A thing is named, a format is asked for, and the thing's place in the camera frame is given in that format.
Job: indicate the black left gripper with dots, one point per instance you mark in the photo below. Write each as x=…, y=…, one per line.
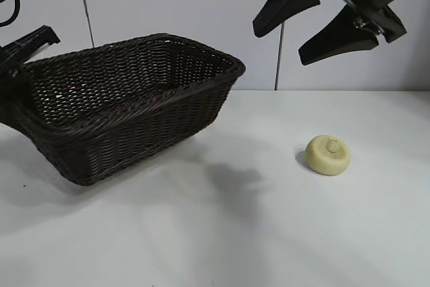
x=20, y=48

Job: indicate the dark brown woven basket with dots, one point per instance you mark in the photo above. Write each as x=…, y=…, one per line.
x=134, y=139

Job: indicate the pale yellow egg yolk pastry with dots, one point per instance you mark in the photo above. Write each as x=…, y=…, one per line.
x=327, y=162

